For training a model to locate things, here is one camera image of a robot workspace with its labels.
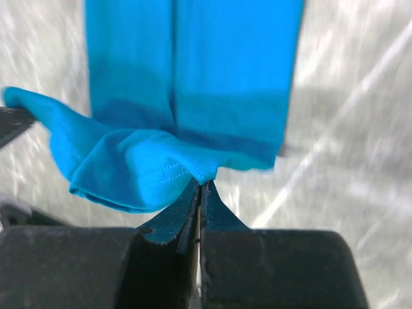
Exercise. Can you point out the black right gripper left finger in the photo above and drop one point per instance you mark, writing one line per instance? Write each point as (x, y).
(167, 254)

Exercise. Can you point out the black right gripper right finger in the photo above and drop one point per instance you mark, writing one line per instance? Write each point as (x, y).
(272, 268)

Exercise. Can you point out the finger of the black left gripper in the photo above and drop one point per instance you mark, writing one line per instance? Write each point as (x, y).
(14, 122)

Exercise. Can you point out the teal blue t shirt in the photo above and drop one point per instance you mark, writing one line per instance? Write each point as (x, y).
(177, 90)

